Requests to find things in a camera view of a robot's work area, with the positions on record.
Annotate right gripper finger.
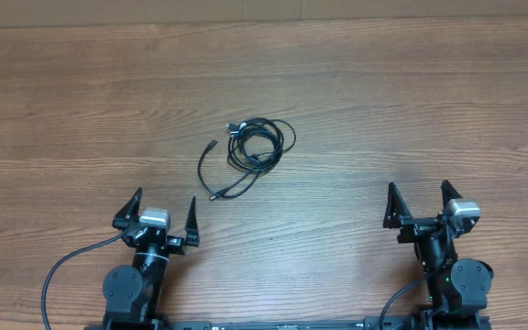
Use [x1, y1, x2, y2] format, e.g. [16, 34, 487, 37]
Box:
[440, 180, 463, 212]
[383, 181, 412, 229]

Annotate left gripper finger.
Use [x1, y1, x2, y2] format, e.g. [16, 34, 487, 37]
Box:
[184, 196, 199, 248]
[114, 187, 143, 221]

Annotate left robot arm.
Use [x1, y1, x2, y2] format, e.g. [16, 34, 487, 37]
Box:
[102, 189, 200, 330]

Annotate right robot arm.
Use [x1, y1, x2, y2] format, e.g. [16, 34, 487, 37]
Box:
[378, 180, 494, 329]

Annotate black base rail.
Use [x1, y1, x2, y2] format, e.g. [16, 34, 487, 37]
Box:
[84, 314, 492, 330]

